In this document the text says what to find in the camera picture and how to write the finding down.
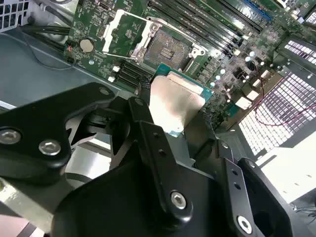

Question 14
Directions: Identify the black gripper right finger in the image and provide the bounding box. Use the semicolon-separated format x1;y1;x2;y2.
184;120;300;237

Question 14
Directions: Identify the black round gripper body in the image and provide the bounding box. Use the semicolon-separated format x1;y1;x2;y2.
51;106;232;237

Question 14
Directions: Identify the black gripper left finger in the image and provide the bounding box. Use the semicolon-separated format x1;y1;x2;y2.
0;82;194;222

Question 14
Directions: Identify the metal socket cover frame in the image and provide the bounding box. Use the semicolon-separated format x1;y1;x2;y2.
102;9;155;60

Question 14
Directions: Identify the silver green CPU plate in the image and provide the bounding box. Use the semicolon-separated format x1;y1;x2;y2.
149;63;213;136

